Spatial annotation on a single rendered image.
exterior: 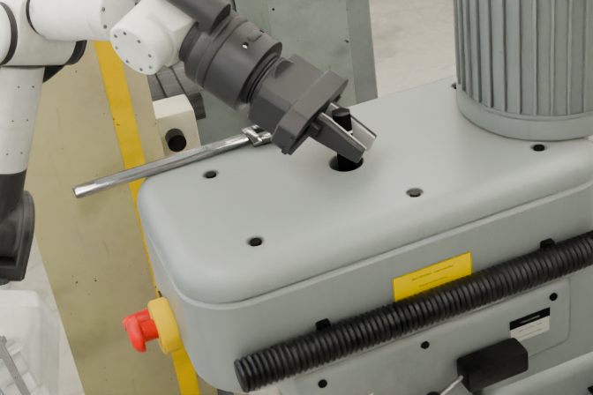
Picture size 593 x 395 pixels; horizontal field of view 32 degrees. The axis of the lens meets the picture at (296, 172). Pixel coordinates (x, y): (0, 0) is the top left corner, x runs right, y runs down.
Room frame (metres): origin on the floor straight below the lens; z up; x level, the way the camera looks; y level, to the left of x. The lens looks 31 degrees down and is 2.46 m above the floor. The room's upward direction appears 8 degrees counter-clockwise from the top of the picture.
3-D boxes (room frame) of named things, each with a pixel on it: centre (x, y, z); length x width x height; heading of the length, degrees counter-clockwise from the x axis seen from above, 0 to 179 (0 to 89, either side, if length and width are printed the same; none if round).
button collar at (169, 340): (0.87, 0.17, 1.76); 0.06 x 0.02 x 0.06; 17
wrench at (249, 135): (0.99, 0.13, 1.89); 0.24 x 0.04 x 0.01; 109
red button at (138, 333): (0.86, 0.19, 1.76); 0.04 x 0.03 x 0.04; 17
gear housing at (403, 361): (0.95, -0.10, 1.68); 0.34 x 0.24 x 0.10; 107
